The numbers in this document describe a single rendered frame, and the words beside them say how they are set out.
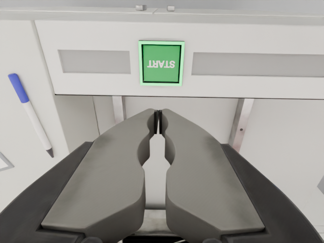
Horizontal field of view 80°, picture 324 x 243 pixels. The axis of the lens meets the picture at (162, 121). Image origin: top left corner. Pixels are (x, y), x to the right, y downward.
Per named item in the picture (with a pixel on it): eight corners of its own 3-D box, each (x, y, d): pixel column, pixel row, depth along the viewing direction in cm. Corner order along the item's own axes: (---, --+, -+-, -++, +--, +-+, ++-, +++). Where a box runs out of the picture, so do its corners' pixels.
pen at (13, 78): (54, 159, 32) (12, 74, 24) (48, 159, 32) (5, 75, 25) (57, 155, 32) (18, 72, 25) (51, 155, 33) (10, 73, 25)
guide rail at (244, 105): (215, 219, 66) (217, 228, 63) (209, 219, 66) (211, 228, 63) (254, 73, 40) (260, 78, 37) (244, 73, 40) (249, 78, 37)
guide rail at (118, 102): (135, 218, 66) (134, 227, 63) (129, 218, 65) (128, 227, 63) (122, 71, 40) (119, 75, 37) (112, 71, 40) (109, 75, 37)
